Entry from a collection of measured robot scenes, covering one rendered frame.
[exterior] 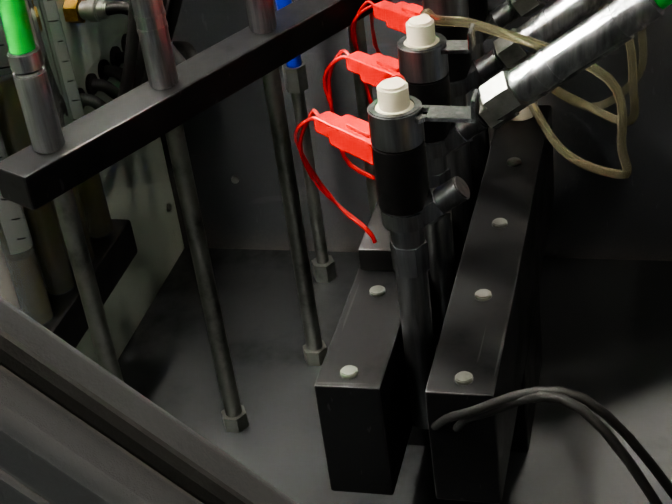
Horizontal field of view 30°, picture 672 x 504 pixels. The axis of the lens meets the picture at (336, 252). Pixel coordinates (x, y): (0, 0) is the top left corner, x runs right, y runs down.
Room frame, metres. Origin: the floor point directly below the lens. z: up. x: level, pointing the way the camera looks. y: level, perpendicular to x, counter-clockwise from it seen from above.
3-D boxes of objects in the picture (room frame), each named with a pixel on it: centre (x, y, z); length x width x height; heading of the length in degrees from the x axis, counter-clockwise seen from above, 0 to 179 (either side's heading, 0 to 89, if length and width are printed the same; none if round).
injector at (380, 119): (0.57, -0.05, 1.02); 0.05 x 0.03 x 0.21; 72
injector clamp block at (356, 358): (0.69, -0.08, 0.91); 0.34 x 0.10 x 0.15; 162
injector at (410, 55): (0.65, -0.07, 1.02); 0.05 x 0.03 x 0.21; 72
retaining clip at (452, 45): (0.65, -0.08, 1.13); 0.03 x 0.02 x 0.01; 72
